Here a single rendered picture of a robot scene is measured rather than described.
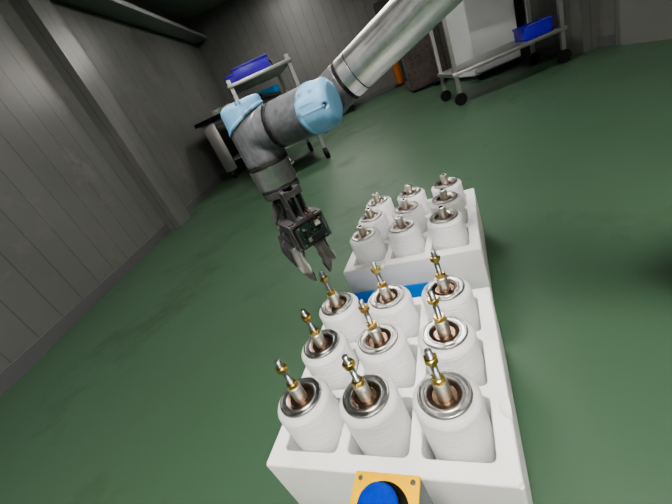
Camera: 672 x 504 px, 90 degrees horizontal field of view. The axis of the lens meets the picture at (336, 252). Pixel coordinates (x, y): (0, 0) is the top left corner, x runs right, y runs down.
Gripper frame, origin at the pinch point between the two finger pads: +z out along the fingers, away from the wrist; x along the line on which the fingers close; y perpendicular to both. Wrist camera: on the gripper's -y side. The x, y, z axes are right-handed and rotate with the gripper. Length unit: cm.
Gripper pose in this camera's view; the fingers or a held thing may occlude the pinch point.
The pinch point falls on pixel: (318, 269)
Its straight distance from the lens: 72.1
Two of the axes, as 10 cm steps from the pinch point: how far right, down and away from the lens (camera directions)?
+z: 3.8, 8.2, 4.3
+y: 4.8, 2.2, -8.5
